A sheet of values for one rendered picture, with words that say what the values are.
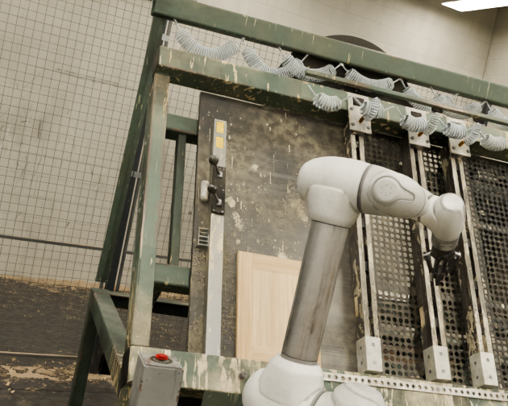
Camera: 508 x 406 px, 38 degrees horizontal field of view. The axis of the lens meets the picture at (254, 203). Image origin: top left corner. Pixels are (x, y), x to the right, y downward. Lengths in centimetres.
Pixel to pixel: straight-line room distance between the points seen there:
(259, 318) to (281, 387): 67
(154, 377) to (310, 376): 47
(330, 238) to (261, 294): 76
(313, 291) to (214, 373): 63
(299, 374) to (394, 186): 55
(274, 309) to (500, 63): 741
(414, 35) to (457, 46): 67
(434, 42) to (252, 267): 693
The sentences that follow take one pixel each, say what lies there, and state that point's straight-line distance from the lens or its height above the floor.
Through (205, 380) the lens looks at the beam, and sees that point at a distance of 244.
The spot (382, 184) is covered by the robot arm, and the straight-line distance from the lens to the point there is 184.
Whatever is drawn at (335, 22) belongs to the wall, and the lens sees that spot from 852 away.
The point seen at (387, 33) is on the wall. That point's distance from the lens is 892.
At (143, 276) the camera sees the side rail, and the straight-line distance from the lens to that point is 249.
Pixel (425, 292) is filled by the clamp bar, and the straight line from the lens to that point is 292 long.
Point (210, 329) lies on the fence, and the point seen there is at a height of 97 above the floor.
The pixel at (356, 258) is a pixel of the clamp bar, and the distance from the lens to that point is 284.
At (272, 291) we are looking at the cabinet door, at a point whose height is 111.
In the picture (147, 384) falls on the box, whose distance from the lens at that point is 218.
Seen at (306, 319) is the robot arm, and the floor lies 118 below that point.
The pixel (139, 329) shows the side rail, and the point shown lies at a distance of 243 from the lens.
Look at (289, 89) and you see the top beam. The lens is 305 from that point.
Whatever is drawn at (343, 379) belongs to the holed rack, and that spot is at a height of 88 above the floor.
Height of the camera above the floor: 155
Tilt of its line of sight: 3 degrees down
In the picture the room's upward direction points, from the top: 12 degrees clockwise
